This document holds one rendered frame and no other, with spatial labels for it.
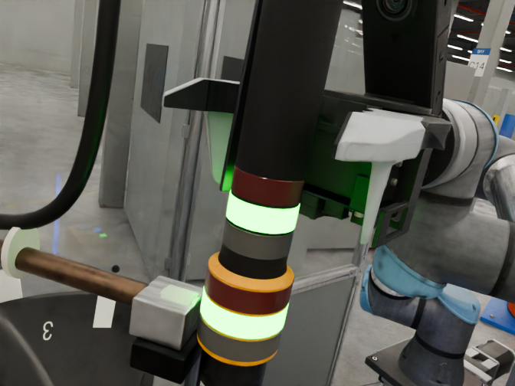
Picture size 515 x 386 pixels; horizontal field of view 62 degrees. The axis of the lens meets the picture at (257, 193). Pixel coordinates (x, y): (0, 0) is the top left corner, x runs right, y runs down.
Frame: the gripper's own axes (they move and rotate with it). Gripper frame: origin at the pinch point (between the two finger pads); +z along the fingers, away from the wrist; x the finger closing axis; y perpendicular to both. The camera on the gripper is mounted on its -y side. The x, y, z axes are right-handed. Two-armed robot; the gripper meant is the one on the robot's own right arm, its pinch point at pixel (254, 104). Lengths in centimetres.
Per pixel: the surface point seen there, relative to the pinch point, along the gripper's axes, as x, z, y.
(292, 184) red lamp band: -1.7, -1.4, 3.1
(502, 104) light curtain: 96, -591, -9
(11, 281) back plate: 42, -7, 31
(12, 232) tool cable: 11.8, 4.6, 9.5
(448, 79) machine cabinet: 127, -455, -23
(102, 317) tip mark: 18.4, -5.8, 22.7
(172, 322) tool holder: 2.1, 1.0, 11.4
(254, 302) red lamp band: -1.7, -0.3, 8.6
